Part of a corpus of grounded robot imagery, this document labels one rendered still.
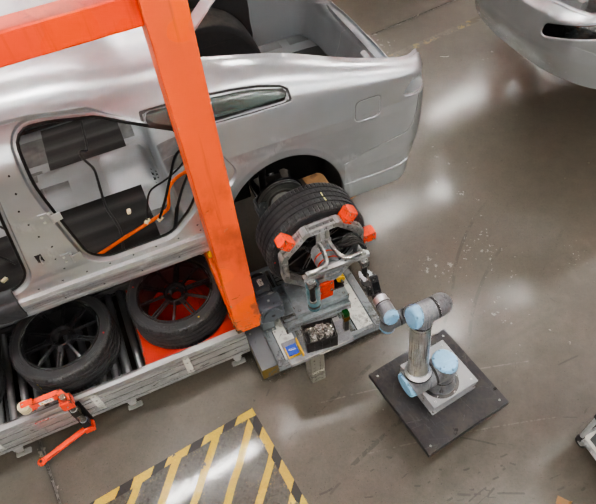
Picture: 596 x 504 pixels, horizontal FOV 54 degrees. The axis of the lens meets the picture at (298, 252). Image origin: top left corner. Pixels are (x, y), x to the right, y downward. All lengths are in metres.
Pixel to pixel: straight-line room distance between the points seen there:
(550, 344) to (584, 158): 1.94
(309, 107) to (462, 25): 3.98
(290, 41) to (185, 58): 2.96
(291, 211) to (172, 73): 1.38
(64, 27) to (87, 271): 1.87
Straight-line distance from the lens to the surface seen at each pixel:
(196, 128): 2.47
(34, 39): 2.20
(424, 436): 3.66
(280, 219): 3.43
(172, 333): 3.85
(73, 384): 4.01
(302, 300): 4.15
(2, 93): 3.24
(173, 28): 2.22
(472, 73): 6.42
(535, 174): 5.45
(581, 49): 4.95
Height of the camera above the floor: 3.71
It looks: 52 degrees down
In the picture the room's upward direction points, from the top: 6 degrees counter-clockwise
